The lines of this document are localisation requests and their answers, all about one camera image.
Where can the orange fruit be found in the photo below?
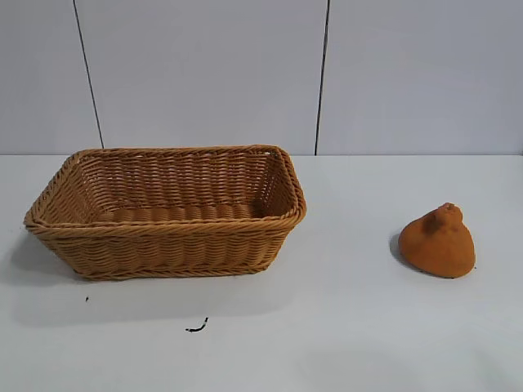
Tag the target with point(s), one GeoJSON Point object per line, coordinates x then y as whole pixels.
{"type": "Point", "coordinates": [439, 249]}

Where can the brown woven wicker basket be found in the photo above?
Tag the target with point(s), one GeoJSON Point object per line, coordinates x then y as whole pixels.
{"type": "Point", "coordinates": [163, 249]}

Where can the small black curved scrap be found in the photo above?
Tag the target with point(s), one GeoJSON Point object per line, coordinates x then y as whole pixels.
{"type": "Point", "coordinates": [198, 328]}

